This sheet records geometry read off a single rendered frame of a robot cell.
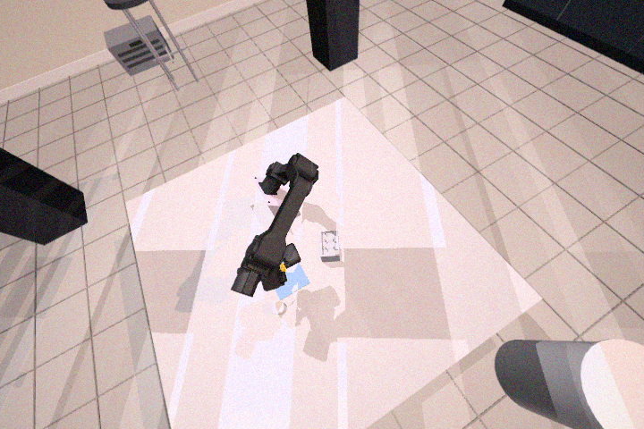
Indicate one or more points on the light blue flat mat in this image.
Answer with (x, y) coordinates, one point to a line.
(296, 279)

